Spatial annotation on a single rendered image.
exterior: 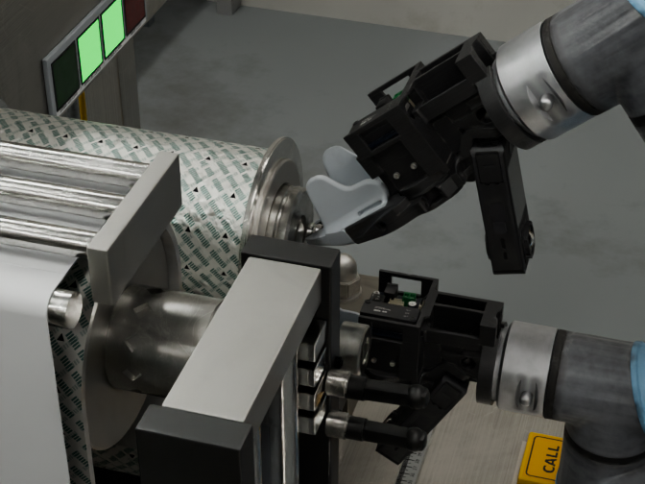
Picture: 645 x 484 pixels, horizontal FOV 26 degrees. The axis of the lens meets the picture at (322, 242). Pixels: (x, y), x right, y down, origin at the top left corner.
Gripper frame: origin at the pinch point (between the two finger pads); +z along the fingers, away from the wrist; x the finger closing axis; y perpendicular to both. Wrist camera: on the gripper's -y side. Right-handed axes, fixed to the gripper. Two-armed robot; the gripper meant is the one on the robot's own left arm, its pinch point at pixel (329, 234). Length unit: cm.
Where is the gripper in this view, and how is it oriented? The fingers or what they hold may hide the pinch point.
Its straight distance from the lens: 109.5
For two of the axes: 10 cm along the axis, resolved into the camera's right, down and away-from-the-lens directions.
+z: -7.3, 4.1, 5.4
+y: -6.2, -7.3, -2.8
